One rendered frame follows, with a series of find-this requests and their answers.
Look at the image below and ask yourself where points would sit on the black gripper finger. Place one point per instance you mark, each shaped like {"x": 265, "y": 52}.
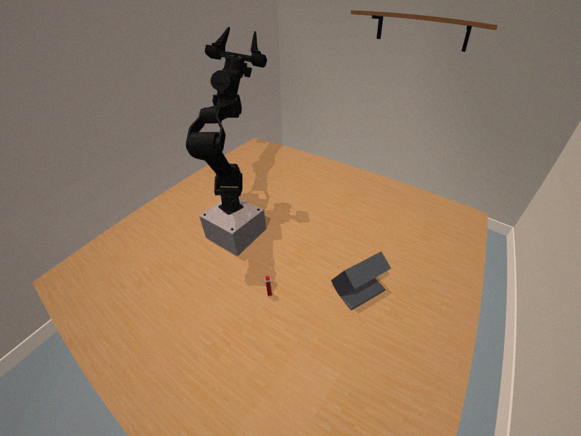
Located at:
{"x": 221, "y": 41}
{"x": 254, "y": 47}

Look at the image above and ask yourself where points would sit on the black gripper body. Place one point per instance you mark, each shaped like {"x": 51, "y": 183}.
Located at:
{"x": 233, "y": 63}

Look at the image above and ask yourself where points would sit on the dark grey sloped panel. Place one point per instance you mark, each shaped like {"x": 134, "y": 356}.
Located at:
{"x": 357, "y": 284}

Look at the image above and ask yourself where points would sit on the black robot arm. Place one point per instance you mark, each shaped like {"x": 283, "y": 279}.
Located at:
{"x": 208, "y": 146}

